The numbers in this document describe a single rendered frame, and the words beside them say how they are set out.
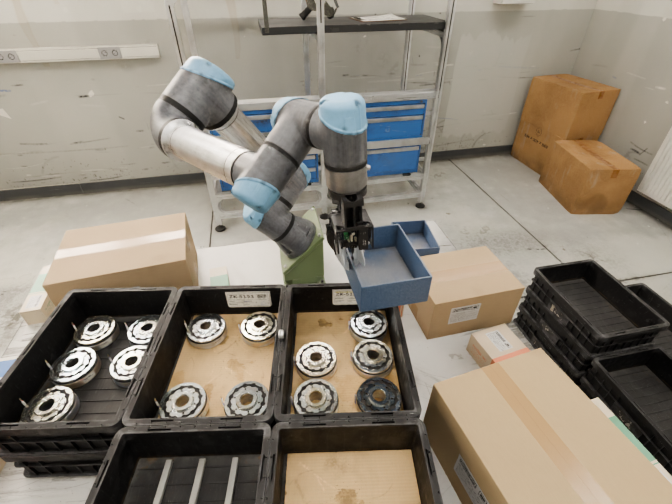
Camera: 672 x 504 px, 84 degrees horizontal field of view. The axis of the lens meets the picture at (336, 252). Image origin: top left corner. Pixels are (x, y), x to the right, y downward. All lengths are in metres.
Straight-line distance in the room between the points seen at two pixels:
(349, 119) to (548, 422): 0.72
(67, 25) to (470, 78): 3.28
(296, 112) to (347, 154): 0.12
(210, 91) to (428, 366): 0.94
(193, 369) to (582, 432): 0.88
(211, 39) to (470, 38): 2.19
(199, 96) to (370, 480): 0.91
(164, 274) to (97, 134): 2.62
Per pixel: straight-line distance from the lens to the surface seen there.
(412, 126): 2.96
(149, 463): 0.97
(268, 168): 0.65
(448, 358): 1.22
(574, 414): 0.98
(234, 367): 1.03
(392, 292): 0.77
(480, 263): 1.32
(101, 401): 1.10
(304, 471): 0.88
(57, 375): 1.16
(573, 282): 2.03
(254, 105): 2.64
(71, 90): 3.76
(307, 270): 1.34
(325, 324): 1.09
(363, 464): 0.88
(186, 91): 0.98
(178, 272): 1.31
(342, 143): 0.62
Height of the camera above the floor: 1.64
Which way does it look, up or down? 38 degrees down
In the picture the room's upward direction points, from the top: straight up
